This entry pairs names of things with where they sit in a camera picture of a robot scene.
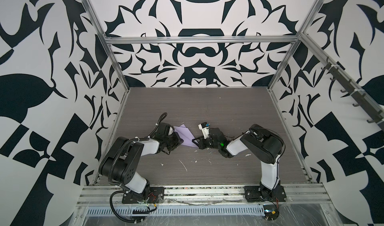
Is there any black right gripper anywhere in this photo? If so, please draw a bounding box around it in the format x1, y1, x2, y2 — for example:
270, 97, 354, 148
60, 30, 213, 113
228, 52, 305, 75
192, 135, 222, 151

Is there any lilac square paper sheet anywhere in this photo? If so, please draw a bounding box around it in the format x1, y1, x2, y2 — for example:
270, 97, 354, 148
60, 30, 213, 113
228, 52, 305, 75
174, 125, 198, 148

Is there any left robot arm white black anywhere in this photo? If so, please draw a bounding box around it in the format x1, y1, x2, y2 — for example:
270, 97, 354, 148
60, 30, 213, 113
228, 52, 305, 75
99, 123, 184, 194

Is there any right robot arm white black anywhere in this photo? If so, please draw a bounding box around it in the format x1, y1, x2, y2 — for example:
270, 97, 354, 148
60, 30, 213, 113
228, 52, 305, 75
192, 123, 286, 192

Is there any small green circuit board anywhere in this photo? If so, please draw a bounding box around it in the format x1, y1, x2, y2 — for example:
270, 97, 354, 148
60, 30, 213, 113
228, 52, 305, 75
263, 205, 280, 222

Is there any aluminium horizontal back bar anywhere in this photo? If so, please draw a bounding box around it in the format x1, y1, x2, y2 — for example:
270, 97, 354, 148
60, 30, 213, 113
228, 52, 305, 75
106, 35, 295, 44

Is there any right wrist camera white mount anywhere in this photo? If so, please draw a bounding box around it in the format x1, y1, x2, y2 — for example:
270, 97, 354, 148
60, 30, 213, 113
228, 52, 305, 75
198, 122, 210, 139

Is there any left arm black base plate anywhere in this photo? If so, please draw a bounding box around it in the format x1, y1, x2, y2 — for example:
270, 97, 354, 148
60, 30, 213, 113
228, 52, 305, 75
122, 186, 165, 204

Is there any white slotted cable duct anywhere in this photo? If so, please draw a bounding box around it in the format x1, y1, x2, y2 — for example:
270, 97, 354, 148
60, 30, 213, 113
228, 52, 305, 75
87, 205, 265, 217

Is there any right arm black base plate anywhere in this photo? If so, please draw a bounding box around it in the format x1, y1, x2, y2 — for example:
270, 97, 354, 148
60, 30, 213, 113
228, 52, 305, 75
244, 185, 287, 203

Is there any black cable left base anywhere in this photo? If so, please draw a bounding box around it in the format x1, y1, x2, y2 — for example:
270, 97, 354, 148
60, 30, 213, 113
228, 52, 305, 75
108, 189, 157, 224

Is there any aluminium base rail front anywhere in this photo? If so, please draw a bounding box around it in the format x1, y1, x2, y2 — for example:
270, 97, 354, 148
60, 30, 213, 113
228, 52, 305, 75
76, 184, 332, 207

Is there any aluminium frame corner post left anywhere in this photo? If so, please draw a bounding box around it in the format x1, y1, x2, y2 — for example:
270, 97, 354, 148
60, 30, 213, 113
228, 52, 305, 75
81, 0, 130, 92

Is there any aluminium frame corner post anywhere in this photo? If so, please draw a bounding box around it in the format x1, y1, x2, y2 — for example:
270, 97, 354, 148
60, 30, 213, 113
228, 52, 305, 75
268, 0, 325, 91
81, 0, 130, 92

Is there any hook rail on right wall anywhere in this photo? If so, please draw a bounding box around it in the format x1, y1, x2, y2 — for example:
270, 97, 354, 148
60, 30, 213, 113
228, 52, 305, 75
322, 57, 384, 131

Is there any aluminium frame corner post right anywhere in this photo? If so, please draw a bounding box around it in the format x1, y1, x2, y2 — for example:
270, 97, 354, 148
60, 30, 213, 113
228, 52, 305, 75
268, 0, 325, 91

